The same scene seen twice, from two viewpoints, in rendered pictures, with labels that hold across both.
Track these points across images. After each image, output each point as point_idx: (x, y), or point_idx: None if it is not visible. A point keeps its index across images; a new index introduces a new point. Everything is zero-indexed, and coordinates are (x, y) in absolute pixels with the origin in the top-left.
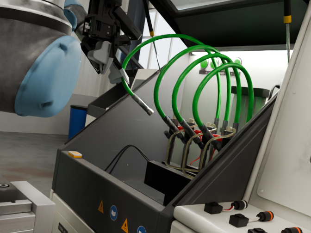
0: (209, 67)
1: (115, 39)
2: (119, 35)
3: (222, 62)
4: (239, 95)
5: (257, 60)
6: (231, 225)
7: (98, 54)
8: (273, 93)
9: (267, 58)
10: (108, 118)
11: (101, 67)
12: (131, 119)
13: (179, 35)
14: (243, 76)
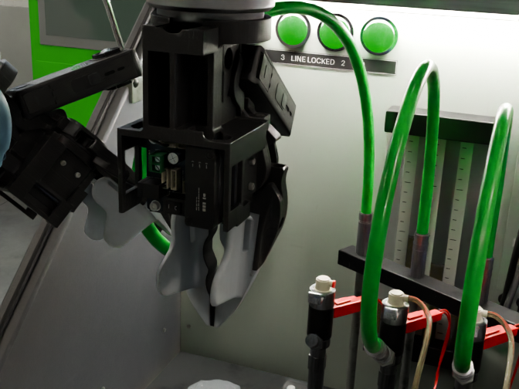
0: (273, 39)
1: (281, 203)
2: (285, 177)
3: (431, 89)
4: (502, 188)
5: (452, 32)
6: None
7: (225, 281)
8: (512, 126)
9: (486, 27)
10: (41, 302)
11: (202, 299)
12: (91, 265)
13: (281, 10)
14: (407, 76)
